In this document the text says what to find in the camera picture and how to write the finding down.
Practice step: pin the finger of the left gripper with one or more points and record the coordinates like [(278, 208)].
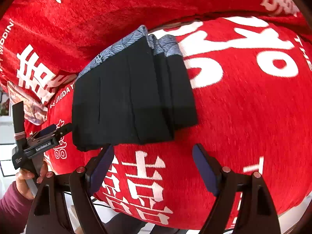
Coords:
[(46, 130), (58, 133)]

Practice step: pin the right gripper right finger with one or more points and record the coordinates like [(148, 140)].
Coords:
[(257, 213)]

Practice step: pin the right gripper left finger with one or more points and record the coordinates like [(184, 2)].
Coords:
[(49, 212)]

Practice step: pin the black and grey patterned pants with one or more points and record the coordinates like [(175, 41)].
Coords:
[(136, 91)]

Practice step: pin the maroon left sleeve forearm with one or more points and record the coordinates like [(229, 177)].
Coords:
[(14, 210)]

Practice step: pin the floral pastel pillow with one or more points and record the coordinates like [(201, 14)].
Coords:
[(34, 111)]

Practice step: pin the person's dark jeans legs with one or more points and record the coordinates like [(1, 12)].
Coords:
[(123, 223)]

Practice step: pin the red folded quilt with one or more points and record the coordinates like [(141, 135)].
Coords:
[(45, 43)]

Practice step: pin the red bedspread with white characters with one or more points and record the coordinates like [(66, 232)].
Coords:
[(251, 80)]

